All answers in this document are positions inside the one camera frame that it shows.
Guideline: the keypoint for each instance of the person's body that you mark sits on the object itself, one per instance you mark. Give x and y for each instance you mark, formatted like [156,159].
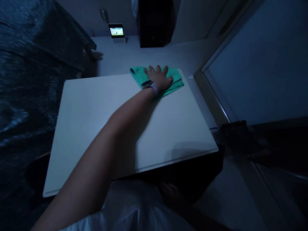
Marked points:
[134,207]

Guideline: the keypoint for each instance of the sliding glass door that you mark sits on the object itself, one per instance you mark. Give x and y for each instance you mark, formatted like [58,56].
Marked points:
[252,60]

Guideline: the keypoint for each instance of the wall phone handset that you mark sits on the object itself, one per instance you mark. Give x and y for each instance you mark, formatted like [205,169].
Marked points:
[104,15]

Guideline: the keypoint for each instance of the black tall cabinet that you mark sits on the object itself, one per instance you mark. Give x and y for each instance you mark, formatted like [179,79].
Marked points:
[156,24]

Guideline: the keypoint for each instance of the person's legs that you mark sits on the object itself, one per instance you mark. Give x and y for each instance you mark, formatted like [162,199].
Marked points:
[174,192]

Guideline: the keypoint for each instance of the white low table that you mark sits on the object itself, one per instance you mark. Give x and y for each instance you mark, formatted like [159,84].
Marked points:
[168,125]

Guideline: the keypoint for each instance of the white smart display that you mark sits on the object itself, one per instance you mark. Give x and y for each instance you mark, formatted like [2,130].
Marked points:
[115,33]

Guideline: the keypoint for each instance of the person's left hand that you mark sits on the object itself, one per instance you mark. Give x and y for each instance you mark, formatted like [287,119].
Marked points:
[158,79]

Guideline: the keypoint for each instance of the green cloth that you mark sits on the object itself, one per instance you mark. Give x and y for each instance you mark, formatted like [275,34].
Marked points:
[138,73]

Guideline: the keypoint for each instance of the dark patterned bed cover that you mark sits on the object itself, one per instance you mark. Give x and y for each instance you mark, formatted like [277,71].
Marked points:
[36,72]

